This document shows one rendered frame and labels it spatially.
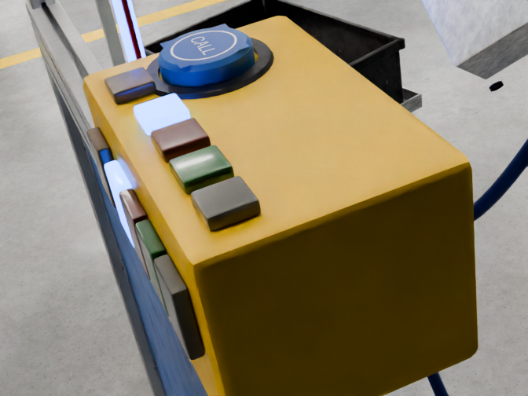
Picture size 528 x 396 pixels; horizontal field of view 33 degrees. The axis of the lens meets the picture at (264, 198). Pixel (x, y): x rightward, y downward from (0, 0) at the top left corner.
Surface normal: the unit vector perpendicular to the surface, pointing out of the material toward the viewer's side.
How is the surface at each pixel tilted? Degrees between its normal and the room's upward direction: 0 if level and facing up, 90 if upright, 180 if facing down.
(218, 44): 0
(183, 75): 90
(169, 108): 0
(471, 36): 55
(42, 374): 0
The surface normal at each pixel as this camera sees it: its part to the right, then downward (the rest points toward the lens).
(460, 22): -0.52, -0.02
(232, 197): -0.16, -0.82
